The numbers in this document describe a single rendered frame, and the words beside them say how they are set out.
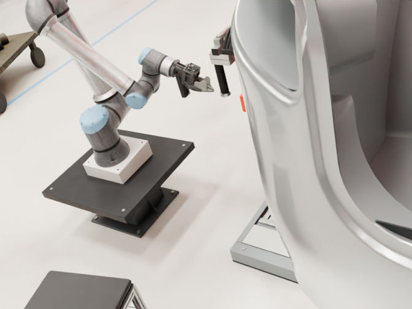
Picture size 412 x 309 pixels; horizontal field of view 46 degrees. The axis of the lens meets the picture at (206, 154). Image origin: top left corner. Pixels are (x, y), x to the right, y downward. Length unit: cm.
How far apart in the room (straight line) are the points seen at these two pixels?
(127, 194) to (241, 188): 65
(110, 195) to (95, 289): 61
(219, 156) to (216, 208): 46
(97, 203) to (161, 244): 39
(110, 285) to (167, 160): 82
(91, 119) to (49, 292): 83
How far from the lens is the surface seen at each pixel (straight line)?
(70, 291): 204
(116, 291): 194
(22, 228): 307
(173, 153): 256
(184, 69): 218
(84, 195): 253
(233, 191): 268
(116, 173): 246
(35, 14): 226
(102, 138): 243
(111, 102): 250
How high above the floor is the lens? 172
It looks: 35 degrees down
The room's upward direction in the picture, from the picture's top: 16 degrees counter-clockwise
